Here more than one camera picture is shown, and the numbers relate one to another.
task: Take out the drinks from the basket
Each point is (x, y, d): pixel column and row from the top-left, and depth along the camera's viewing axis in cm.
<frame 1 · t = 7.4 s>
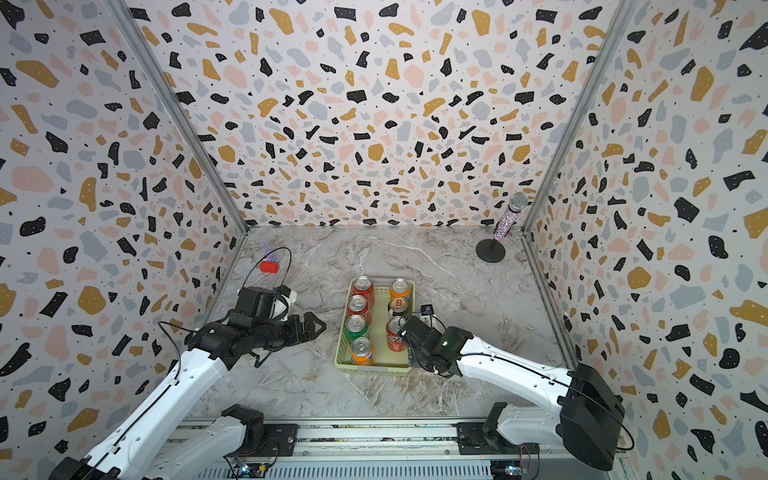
left hand: (315, 329, 76), fingers open
right hand: (421, 351, 82), fingers open
light green perforated basket: (384, 361, 88), on the table
red cola can back left: (363, 285, 94), point 11 cm above the table
red cola can left: (359, 305, 89), point 11 cm above the table
green soda can left: (356, 327, 84), point 12 cm above the table
orange soda can front left: (362, 352, 79), point 11 cm above the table
orange soda can back right: (400, 288, 94), point 10 cm above the table
green white can right: (399, 306, 89), point 11 cm above the table
glitter microphone on black stand: (493, 250, 116), point 2 cm above the table
small red purple toy: (270, 264, 112), on the table

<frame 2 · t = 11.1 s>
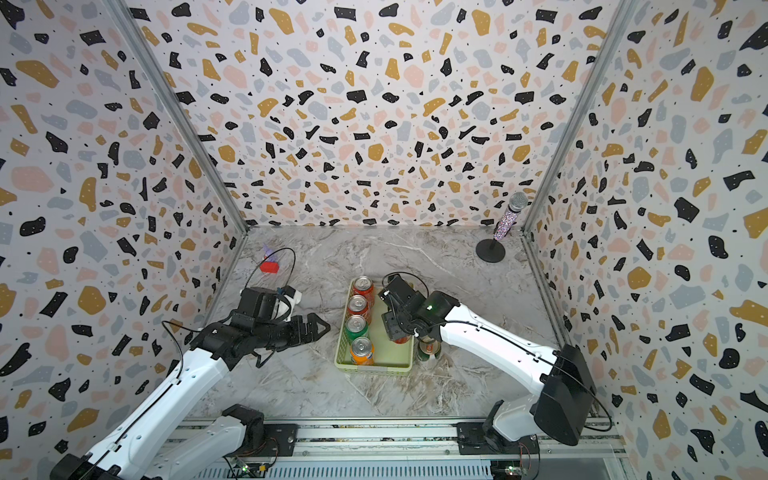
left hand: (320, 330, 76), fingers open
right hand: (396, 321, 79), fingers open
green red beer can front: (425, 349, 80), point 12 cm above the table
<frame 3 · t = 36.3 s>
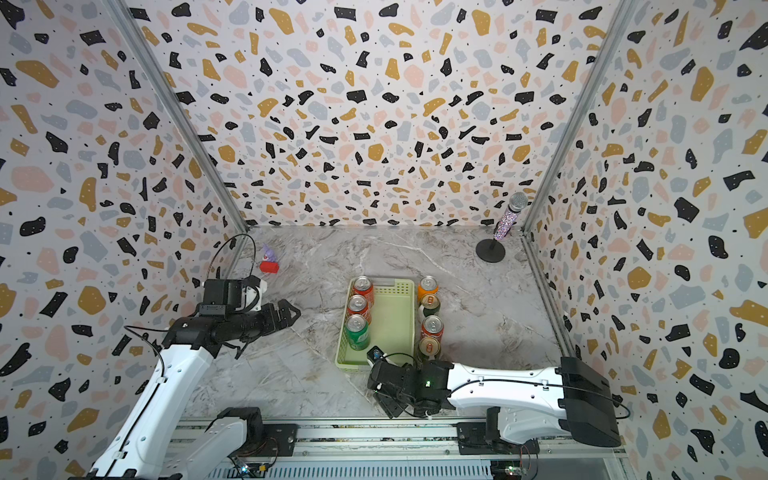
left hand: (287, 316, 76), fingers open
right hand: (385, 393, 74), fingers open
red cola can right: (432, 326, 85), point 11 cm above the table
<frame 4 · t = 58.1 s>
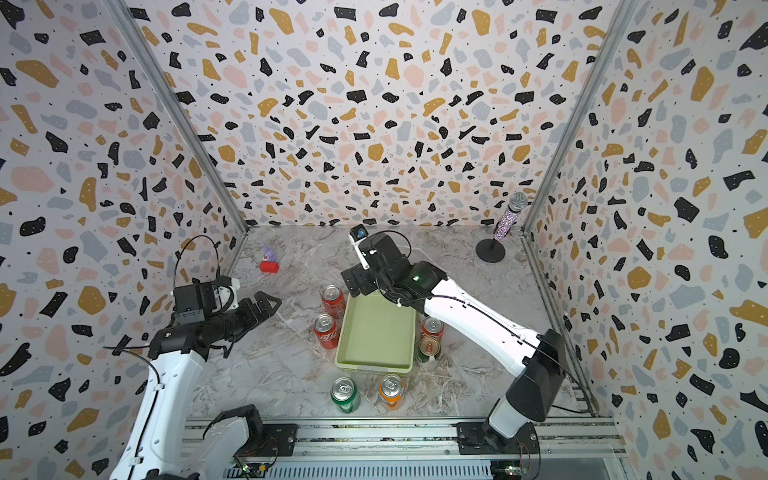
left hand: (269, 308, 77), fingers open
right hand: (359, 265, 74), fingers open
red cola can back left: (333, 301, 91), point 10 cm above the table
red cola can left: (326, 330, 84), point 11 cm above the table
green soda can left: (344, 392, 73), point 11 cm above the table
